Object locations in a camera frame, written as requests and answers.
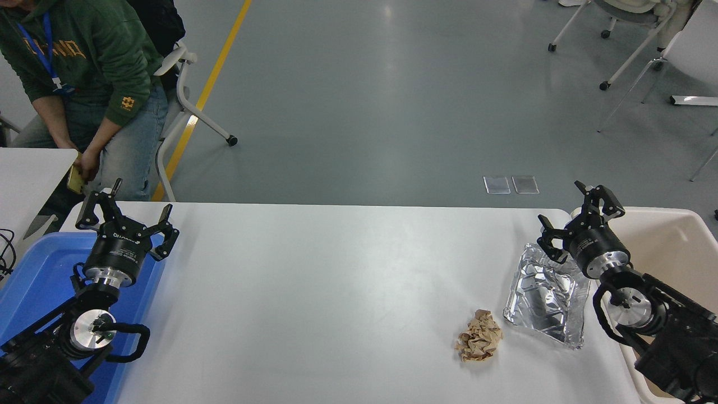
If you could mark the large pale plastic bin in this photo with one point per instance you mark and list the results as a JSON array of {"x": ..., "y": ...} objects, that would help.
[{"x": 673, "y": 252}]

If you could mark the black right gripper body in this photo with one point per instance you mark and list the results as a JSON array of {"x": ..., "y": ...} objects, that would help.
[{"x": 595, "y": 247}]

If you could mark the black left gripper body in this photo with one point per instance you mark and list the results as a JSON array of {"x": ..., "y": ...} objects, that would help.
[{"x": 119, "y": 249}]

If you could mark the metal floor plate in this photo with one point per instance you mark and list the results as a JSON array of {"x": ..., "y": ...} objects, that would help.
[
  {"x": 496, "y": 185},
  {"x": 525, "y": 184}
]

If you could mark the grey seat rolling chair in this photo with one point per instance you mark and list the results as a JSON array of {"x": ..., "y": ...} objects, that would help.
[{"x": 634, "y": 11}]

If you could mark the white chair thin legs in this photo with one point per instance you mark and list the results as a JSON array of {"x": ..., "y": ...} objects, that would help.
[{"x": 693, "y": 56}]

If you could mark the white side table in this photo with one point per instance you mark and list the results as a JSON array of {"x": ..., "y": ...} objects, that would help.
[{"x": 28, "y": 179}]

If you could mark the black bag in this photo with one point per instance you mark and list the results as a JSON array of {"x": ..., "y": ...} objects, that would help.
[{"x": 162, "y": 22}]

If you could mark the yellow phone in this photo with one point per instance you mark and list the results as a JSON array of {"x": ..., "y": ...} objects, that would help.
[{"x": 74, "y": 180}]

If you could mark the tan paper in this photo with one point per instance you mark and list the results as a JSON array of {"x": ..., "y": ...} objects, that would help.
[{"x": 479, "y": 336}]

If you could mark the blue plastic tray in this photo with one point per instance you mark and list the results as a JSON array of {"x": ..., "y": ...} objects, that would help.
[{"x": 39, "y": 280}]

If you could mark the person's left hand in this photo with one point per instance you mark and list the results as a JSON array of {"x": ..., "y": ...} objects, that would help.
[{"x": 90, "y": 165}]

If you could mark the white chair on casters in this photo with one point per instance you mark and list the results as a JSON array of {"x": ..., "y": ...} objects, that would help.
[{"x": 185, "y": 106}]

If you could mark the silver foil tray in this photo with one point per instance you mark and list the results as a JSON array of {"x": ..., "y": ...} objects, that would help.
[{"x": 538, "y": 306}]

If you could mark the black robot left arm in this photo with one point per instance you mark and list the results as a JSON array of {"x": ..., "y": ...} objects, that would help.
[{"x": 33, "y": 370}]

